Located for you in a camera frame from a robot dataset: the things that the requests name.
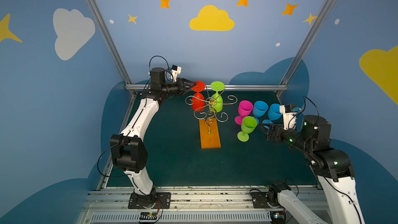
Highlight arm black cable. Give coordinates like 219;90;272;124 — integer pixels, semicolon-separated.
148;55;175;82
292;95;321;125

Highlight right aluminium corner post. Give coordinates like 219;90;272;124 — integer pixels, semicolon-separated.
275;0;337;99

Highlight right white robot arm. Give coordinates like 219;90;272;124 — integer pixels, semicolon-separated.
260;115;365;224

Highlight horizontal aluminium back rail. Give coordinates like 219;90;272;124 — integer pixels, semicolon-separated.
125;84;288;91

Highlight black mounting plate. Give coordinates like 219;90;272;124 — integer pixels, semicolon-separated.
127;192;171;209
249;190;277;208

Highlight blue wine glass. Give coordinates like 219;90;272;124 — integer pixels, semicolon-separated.
252;101;268;124
262;104;282;124

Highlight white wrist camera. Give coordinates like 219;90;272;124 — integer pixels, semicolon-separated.
279;104;302;130
171;65;182;82

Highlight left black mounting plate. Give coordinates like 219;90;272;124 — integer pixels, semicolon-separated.
127;192;171;209

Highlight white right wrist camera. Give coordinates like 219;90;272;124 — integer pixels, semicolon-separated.
279;104;302;130

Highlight pink wine glass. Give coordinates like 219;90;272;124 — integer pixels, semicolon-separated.
235;100;253;125

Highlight orange wooden rack base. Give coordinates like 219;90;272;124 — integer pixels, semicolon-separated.
199;118;221;149

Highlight left small circuit board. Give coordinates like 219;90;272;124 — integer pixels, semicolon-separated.
138;212;158;224

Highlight gold wire glass rack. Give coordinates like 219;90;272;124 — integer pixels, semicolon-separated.
185;90;238;134

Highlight left aluminium corner post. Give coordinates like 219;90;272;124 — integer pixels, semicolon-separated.
85;0;136;191

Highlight red wine glass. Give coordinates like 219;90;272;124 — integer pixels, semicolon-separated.
191;81;206;112

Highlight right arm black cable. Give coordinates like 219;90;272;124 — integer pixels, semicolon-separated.
292;95;321;125

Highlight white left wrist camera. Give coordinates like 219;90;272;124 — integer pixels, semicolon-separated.
171;65;182;82

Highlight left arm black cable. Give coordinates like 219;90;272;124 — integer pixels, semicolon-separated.
148;55;175;82

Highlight small circuit board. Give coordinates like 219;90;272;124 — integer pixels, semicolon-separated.
270;212;286;224
138;212;158;224

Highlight right small circuit board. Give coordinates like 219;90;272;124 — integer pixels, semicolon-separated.
270;212;286;224

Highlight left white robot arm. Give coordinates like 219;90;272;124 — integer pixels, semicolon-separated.
110;65;195;208

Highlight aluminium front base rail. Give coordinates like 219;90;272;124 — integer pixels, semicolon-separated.
76;186;343;224

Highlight aluminium corner post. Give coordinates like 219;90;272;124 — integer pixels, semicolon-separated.
85;0;136;191
275;0;337;99

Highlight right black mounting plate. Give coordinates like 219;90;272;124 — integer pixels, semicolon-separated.
249;190;277;208

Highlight green wine glass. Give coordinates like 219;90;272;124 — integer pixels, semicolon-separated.
237;116;258;142
209;82;225;113

